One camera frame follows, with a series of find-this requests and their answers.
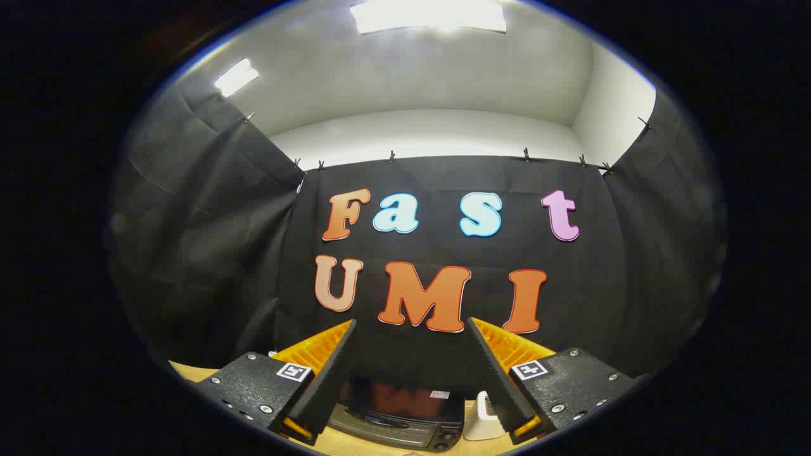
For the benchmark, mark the small ceiling light panel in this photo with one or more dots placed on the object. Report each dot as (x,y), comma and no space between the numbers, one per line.
(236,77)

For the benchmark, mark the white pop-up toaster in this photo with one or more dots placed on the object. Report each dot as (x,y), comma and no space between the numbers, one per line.
(483,427)

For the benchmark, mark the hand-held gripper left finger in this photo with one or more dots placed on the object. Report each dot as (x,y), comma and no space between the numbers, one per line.
(329,386)

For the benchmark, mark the black toaster oven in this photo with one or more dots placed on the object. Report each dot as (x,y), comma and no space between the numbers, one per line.
(399,427)

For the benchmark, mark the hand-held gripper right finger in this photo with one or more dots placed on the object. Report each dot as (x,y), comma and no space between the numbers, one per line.
(497,386)

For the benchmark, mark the row of small cloth clips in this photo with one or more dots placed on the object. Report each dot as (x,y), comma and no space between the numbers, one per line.
(526,154)

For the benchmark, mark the large ceiling light panel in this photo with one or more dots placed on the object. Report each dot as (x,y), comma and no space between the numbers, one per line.
(431,16)

